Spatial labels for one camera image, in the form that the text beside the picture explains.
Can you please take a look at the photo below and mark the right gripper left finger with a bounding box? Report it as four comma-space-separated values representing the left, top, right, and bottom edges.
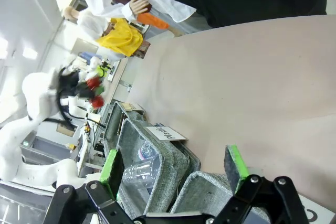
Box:
49, 149, 148, 224

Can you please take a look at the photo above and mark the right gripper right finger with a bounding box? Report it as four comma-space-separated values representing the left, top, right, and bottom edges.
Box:
215, 144, 311, 224

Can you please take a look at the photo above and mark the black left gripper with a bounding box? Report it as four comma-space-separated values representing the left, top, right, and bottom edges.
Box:
73, 76, 97, 101

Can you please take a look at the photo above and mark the crushed red can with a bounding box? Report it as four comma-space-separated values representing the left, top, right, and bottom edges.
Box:
85, 77, 106, 109

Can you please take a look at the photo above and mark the clear plastic water bottle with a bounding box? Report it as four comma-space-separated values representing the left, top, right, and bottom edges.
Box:
138, 141, 160, 161

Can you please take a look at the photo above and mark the grey basket labelled Can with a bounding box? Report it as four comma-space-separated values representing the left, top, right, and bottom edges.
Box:
169, 170, 272, 224

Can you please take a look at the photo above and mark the grey basket labelled Bottle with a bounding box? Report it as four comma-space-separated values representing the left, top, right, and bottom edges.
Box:
103, 102, 148, 154

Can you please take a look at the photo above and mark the grey basket labelled Plastic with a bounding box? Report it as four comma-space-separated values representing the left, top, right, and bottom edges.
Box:
117, 118, 202, 216

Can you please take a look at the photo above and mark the white Can label card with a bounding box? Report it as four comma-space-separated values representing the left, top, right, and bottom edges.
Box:
299, 195, 336, 224

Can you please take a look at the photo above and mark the clear plastic cup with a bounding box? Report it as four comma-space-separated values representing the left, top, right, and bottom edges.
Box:
122, 159, 160, 189

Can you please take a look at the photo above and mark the white Bottle label card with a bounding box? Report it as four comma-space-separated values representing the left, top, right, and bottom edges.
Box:
122, 102, 145, 112

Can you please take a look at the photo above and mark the yellow cloth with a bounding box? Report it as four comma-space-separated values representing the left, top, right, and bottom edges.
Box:
95, 18, 144, 58

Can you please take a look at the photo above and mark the mannequin in white coat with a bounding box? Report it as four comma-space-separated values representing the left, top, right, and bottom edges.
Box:
62, 5, 113, 40

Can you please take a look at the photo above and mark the white Plastic label card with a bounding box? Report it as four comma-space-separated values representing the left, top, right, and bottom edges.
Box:
145, 125, 189, 143

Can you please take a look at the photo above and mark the mannequin arm with orange sleeve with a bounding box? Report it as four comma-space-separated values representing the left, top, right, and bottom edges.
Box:
136, 13, 185, 37

